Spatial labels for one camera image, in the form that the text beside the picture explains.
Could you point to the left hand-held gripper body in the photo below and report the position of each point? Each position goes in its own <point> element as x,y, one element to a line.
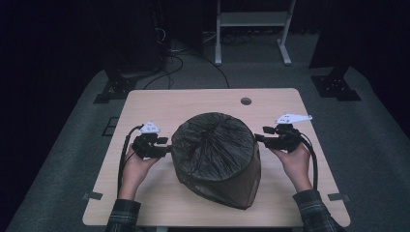
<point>146,145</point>

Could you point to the person's left hand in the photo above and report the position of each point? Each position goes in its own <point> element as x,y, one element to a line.
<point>137,167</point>

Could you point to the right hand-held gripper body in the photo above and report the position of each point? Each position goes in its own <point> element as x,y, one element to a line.
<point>286,137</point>

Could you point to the round table grommet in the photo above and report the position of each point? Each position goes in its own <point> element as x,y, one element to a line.
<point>246,101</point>

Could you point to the person's right hand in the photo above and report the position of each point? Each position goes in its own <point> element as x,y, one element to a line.
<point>295,164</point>

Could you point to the black stand base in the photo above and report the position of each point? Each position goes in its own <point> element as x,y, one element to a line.
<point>116,90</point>
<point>335,87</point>

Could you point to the grey tape strip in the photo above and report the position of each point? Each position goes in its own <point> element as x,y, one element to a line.
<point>338,197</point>
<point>93,195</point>

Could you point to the white metal stand frame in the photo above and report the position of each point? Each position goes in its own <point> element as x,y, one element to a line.
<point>254,19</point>

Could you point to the black garbage bag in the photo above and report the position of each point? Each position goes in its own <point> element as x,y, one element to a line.
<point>216,154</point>

